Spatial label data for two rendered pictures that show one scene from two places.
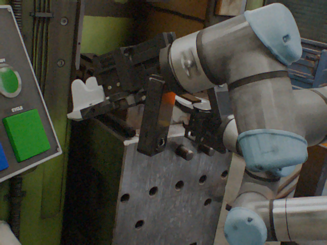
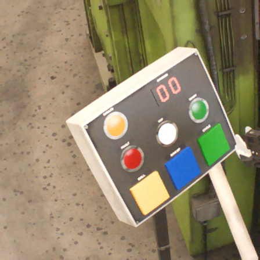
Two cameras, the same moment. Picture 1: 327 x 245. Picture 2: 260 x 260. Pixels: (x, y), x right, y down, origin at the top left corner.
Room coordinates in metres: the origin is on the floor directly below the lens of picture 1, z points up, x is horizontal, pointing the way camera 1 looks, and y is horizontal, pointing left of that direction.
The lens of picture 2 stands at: (-0.34, -0.24, 2.36)
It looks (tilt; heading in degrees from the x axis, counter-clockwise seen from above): 48 degrees down; 33
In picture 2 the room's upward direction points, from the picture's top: 10 degrees counter-clockwise
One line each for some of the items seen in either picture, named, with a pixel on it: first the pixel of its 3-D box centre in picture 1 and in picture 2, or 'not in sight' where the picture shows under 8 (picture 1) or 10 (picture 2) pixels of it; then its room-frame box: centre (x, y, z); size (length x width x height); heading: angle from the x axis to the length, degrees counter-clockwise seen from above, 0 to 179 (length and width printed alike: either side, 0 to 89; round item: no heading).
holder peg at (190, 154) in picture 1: (184, 153); not in sight; (1.07, -0.07, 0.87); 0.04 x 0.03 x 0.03; 41
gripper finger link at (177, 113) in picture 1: (177, 109); not in sight; (1.06, -0.04, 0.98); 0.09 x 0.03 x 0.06; 44
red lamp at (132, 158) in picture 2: not in sight; (132, 158); (0.55, 0.34, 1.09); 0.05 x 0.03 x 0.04; 131
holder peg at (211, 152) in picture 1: (207, 149); not in sight; (1.12, -0.13, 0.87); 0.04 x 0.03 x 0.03; 41
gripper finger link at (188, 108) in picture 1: (190, 107); not in sight; (1.02, -0.06, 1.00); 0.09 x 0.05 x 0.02; 44
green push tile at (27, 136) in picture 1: (25, 135); (212, 144); (0.71, 0.22, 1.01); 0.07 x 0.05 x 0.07; 156
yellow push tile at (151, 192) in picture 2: not in sight; (149, 192); (0.53, 0.30, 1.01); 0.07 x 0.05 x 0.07; 156
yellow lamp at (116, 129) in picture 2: not in sight; (115, 125); (0.57, 0.38, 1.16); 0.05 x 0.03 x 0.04; 131
